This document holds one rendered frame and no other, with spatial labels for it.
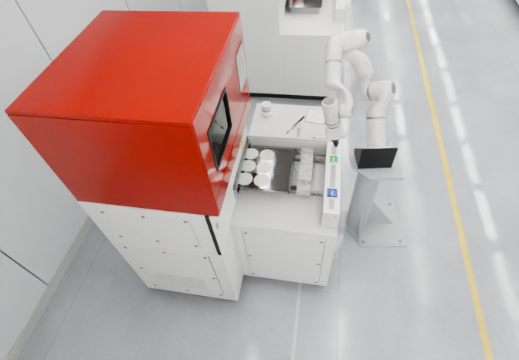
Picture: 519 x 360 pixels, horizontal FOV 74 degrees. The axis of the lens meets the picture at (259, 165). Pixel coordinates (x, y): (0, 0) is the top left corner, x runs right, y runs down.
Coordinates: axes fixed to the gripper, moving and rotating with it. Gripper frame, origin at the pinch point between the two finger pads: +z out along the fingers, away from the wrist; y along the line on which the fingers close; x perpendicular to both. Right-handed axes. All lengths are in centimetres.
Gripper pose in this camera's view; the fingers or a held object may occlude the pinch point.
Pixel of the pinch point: (335, 143)
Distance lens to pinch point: 208.3
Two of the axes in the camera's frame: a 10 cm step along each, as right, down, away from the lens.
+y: 9.5, -0.5, -3.1
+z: 2.7, 6.6, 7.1
